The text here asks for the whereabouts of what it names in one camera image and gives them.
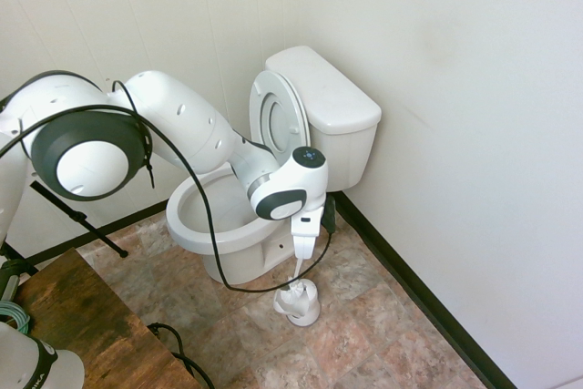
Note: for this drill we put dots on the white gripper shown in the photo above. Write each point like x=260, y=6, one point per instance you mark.
x=305, y=238

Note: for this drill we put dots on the white toilet brush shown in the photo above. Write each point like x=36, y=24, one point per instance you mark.
x=297, y=270

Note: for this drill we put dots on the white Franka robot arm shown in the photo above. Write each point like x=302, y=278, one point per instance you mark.
x=182, y=125

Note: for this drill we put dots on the white toilet bowl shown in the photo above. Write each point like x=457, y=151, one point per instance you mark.
x=246, y=266

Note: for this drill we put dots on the white toilet brush holder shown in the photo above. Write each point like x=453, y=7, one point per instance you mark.
x=306, y=316

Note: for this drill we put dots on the white toilet tank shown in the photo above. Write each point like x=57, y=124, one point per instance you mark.
x=350, y=152

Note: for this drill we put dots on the white toilet seat cover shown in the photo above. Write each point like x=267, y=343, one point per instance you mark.
x=279, y=120

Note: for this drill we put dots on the white toilet tank lid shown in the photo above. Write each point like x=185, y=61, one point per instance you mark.
x=328, y=88

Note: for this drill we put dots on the brown wooden table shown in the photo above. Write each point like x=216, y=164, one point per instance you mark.
x=91, y=316

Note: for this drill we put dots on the black wall baseboard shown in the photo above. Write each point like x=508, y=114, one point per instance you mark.
x=432, y=301
x=136, y=215

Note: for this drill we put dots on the black camera tripod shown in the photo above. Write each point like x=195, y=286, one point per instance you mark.
x=81, y=217

